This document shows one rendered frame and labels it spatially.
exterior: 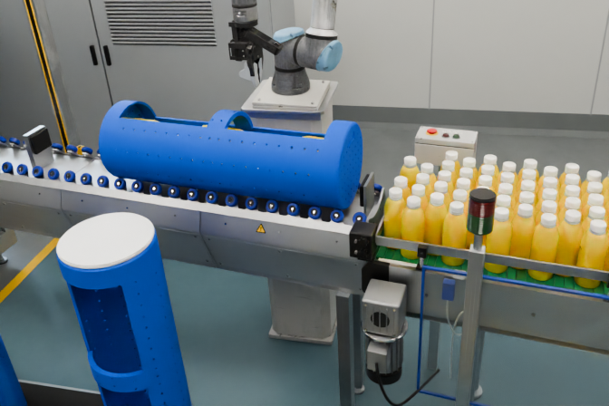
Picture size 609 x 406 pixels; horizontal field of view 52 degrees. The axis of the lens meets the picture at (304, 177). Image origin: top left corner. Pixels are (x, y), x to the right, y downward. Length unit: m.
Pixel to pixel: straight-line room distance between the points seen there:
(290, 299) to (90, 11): 2.09
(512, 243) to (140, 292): 1.07
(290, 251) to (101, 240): 0.61
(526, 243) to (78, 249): 1.27
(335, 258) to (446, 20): 2.90
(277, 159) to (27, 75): 2.65
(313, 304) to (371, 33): 2.49
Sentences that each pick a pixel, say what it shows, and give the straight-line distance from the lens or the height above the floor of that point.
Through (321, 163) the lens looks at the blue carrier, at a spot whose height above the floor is 1.16.
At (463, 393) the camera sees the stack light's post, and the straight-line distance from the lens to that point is 1.94.
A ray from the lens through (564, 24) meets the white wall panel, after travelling 4.72.
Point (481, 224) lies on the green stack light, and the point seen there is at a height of 1.19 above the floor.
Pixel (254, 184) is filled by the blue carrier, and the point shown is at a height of 1.06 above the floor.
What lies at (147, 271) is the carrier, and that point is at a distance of 1.86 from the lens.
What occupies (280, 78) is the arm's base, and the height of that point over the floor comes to 1.24.
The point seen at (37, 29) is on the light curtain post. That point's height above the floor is 1.39.
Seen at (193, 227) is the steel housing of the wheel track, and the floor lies 0.85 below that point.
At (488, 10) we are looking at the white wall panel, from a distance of 4.64.
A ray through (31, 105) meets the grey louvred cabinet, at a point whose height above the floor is 0.60.
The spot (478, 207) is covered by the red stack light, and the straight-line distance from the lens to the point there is 1.52.
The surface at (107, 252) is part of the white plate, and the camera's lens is 1.84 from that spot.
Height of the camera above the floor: 2.03
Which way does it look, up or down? 29 degrees down
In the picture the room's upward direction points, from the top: 4 degrees counter-clockwise
